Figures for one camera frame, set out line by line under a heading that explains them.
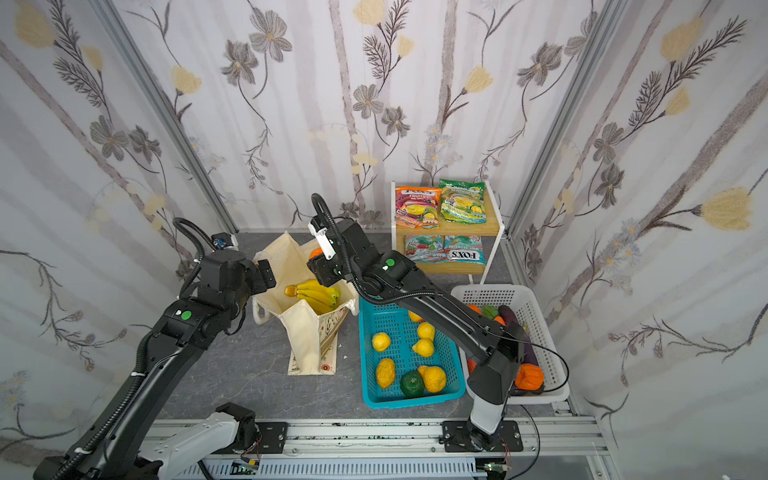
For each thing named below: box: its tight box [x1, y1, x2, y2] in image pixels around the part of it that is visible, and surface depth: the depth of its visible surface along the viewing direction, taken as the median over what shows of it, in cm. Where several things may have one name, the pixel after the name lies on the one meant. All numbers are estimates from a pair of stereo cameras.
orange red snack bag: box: [395, 186, 442, 230], surface depth 79 cm
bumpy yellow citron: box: [418, 365, 447, 394], surface depth 81 cm
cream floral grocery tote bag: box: [252, 231, 359, 376], surface depth 82 cm
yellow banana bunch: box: [284, 279, 340, 315], surface depth 95 cm
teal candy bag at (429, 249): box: [405, 234, 447, 264], surface depth 94 cm
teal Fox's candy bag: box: [443, 235, 487, 265], surface depth 93 cm
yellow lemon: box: [372, 332, 391, 352], surface depth 89 cm
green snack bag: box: [439, 179, 487, 225], surface depth 80 cm
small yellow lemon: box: [412, 338, 434, 358], surface depth 88 cm
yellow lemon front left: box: [376, 358, 395, 389], surface depth 82 cm
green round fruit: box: [400, 370, 425, 399], surface depth 80 cm
